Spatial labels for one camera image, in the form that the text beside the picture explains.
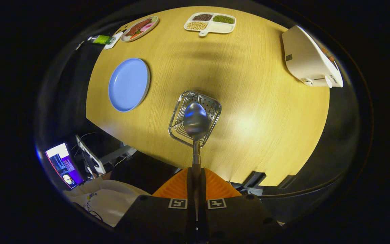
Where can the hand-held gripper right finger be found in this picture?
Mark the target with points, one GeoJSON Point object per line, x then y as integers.
{"type": "Point", "coordinates": [203, 189]}

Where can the white cloth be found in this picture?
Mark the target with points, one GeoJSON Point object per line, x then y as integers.
{"type": "Point", "coordinates": [113, 200]}

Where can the blue round plate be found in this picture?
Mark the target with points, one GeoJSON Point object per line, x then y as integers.
{"type": "Point", "coordinates": [129, 84]}

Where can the metal spoon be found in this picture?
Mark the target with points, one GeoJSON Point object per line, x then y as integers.
{"type": "Point", "coordinates": [195, 120]}

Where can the white divided tray of beans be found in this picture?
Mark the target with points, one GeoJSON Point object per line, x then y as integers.
{"type": "Point", "coordinates": [212, 26]}

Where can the white toaster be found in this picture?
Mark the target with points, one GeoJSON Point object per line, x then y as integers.
{"type": "Point", "coordinates": [303, 59]}

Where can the white square coaster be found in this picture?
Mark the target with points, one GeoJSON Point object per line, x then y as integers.
{"type": "Point", "coordinates": [116, 39]}

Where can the bread slice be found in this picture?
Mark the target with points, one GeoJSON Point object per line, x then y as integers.
{"type": "Point", "coordinates": [327, 54]}

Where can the lit computer screen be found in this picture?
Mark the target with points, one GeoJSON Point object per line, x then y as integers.
{"type": "Point", "coordinates": [64, 166]}

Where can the plate of meat and vegetables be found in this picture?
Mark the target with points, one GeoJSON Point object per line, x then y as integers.
{"type": "Point", "coordinates": [139, 28]}

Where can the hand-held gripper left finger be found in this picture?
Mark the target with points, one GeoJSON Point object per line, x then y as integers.
{"type": "Point", "coordinates": [190, 184]}

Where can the green label plastic bottle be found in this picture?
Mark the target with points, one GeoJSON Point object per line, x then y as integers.
{"type": "Point", "coordinates": [102, 39]}

